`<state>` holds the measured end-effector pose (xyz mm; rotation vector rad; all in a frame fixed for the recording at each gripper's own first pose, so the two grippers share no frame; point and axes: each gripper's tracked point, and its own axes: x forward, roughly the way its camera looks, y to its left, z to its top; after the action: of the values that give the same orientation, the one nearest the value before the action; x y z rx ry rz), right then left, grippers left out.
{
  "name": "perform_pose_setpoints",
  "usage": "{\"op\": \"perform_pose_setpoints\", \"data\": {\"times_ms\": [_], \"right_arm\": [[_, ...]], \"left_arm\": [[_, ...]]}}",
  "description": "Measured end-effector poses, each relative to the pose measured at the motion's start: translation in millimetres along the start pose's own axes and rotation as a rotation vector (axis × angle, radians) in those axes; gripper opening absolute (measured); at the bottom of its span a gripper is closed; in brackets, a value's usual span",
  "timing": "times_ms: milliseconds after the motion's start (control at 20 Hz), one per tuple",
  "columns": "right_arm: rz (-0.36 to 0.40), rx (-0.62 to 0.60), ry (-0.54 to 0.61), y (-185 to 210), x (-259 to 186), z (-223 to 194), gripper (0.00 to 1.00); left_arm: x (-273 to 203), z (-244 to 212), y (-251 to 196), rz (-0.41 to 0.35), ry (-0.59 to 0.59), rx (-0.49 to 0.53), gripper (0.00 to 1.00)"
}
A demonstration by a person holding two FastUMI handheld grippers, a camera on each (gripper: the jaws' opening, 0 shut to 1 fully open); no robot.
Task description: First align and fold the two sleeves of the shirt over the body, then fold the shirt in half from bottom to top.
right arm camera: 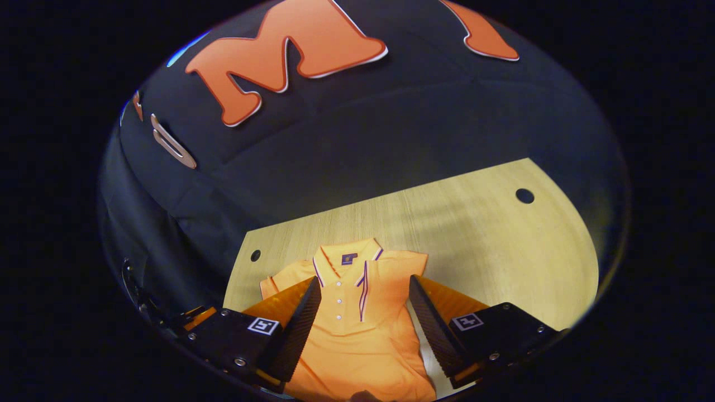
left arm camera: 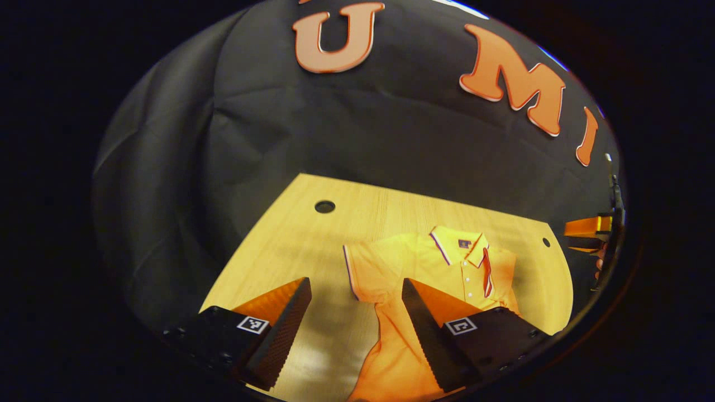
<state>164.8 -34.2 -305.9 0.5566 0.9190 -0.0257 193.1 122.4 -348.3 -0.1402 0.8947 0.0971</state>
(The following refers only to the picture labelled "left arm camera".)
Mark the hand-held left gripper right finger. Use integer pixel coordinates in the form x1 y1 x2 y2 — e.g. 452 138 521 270
401 278 554 393

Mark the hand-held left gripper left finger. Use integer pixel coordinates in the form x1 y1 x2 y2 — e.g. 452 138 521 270
162 277 312 391

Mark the orange T-shirt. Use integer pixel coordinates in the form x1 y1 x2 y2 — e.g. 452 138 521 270
342 225 521 402

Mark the black backdrop cloth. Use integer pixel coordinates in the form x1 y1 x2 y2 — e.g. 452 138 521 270
92 0 623 336

